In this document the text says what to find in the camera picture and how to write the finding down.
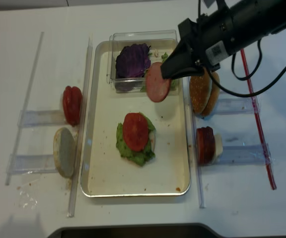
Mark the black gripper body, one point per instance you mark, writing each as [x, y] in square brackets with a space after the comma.
[210, 39]

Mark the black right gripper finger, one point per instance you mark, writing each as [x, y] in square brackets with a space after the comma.
[190, 71]

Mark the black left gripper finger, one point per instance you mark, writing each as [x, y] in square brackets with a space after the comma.
[179, 59]

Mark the pink meat slice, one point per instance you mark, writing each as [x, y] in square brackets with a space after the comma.
[157, 88]

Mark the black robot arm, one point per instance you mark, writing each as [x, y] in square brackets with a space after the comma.
[252, 19]

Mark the white cheese slice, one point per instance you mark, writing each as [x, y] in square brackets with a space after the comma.
[218, 147]

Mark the stack of meat slices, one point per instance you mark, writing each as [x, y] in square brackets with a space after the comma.
[205, 145]

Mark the bottom bun under lettuce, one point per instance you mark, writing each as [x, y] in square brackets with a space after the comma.
[152, 139]

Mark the tomato slice on lettuce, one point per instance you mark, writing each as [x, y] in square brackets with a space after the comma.
[135, 131]

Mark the green lettuce on tray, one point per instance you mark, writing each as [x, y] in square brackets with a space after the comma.
[140, 158]

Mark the stack of tomato slices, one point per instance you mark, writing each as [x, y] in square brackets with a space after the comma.
[72, 99]

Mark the sesame bun top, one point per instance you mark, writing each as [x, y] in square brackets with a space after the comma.
[200, 90]

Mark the brown bun half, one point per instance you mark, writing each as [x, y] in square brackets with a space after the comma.
[212, 100]

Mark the purple cabbage leaf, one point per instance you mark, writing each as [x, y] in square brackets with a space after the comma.
[133, 61]

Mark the clear plastic container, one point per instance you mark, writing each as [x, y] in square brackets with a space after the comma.
[162, 44]

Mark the clear holder upper right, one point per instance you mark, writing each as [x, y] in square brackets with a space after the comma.
[231, 105]

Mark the clear holder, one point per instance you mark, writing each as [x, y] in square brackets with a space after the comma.
[244, 155]
[31, 164]
[231, 105]
[41, 118]

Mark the clear holder lower right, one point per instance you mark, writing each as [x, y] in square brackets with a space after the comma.
[244, 155]

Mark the red plastic rod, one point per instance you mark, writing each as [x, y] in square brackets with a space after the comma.
[257, 116]

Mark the metal baking tray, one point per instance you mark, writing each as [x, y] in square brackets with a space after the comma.
[104, 172]

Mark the white bun half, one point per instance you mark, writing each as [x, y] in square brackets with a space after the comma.
[64, 152]

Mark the dark grey base bottom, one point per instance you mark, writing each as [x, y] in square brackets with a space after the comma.
[141, 231]

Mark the clear holder upper left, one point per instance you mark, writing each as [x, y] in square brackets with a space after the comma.
[41, 118]

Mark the clear holder lower left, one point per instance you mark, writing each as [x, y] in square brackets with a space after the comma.
[31, 164]

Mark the clear rod far left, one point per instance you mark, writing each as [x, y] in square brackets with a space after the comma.
[24, 108]

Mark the clear rail right of tray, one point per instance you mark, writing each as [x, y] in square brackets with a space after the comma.
[191, 131]

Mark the clear rail of tray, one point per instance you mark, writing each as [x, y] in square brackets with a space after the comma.
[191, 131]
[74, 183]

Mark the clear rail left of tray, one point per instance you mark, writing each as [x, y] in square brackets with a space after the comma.
[74, 183]

